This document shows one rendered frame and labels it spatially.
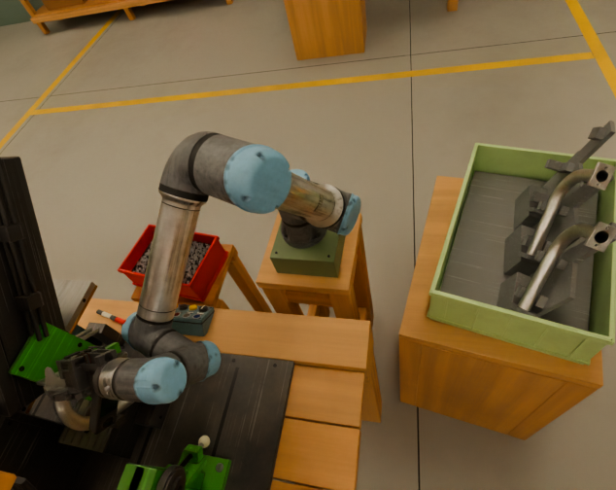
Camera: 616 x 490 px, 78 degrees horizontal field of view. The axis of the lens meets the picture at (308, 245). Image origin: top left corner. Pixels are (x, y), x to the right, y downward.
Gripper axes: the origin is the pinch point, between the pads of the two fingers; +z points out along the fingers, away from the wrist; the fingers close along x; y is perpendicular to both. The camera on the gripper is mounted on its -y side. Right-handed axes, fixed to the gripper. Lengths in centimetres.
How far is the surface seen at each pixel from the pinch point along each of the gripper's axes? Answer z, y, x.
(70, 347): 2.5, 6.0, -5.7
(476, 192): -80, 19, -104
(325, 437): -42, -30, -34
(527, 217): -94, 10, -90
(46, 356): 2.4, 6.3, -0.4
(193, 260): 12, 16, -59
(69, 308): 16.5, 12.8, -15.4
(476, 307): -79, -8, -61
